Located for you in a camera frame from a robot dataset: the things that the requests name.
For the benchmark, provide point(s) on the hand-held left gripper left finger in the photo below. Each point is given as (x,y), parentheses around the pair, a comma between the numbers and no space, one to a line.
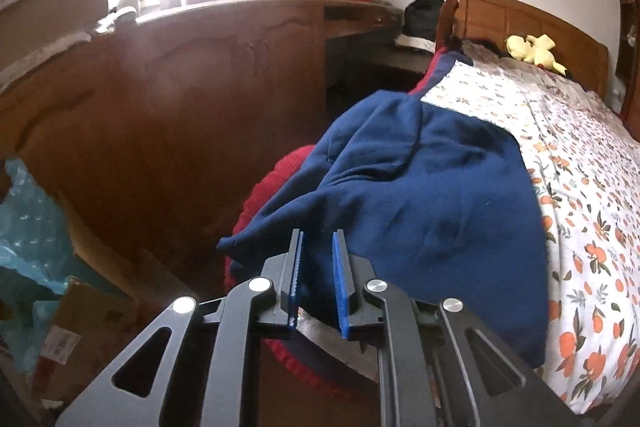
(298,277)

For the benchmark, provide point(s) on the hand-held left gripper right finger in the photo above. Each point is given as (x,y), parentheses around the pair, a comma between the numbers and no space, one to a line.
(341,282)

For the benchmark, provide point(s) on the navy blue sweatshirt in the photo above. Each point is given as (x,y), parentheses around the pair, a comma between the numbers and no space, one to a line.
(425,187)

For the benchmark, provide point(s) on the red knitted blanket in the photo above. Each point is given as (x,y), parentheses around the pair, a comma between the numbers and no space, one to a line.
(280,172)

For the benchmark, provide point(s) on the red-trimmed navy blanket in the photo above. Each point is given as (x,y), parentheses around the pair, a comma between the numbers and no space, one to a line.
(435,72)

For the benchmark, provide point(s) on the long wooden desk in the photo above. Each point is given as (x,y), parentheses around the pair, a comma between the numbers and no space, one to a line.
(175,82)

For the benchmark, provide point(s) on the white cloth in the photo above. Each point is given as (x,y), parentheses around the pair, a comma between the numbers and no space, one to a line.
(412,43)

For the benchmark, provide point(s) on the orange fruit print bed sheet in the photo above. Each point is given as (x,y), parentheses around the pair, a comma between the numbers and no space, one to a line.
(575,157)

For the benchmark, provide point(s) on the cardboard box with teal wrap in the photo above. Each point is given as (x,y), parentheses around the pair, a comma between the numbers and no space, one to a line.
(30,227)

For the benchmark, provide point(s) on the black backpack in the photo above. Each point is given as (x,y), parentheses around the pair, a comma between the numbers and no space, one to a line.
(420,17)

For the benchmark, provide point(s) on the pale floral quilt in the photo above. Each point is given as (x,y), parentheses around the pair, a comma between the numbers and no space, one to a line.
(550,82)

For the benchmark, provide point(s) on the yellow plush toy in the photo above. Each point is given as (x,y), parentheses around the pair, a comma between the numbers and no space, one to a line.
(532,52)

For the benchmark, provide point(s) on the wooden headboard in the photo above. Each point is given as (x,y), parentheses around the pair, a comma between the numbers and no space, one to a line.
(500,14)

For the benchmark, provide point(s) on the wooden louvred wardrobe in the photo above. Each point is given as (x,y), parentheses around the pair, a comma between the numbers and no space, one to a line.
(630,57)

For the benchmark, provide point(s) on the stack of pale folded linens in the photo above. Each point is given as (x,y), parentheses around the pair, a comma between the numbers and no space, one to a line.
(50,7)

